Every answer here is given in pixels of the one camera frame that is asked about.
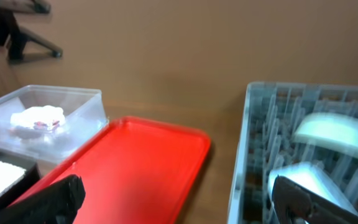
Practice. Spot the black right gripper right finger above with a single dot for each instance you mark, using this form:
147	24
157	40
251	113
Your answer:
292	201

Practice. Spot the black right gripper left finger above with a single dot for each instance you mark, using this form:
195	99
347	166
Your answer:
57	203

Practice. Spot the light blue bowl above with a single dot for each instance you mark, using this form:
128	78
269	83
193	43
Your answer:
313	178

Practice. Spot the red snack wrapper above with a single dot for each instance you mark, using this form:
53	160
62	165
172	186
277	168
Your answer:
47	126

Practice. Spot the white tissue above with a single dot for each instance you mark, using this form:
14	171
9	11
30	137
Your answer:
28	117

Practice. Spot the green bowl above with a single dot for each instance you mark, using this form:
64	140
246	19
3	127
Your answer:
336	132

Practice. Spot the black waste tray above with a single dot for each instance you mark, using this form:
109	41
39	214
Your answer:
30	177

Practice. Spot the grey dishwasher rack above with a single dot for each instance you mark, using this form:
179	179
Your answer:
272	113

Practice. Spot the clear plastic waste bin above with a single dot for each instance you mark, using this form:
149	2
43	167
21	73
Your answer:
84	113

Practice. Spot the red plastic tray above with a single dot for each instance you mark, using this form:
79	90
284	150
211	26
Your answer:
134	171

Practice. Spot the black office chair base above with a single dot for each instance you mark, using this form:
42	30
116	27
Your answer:
15	38

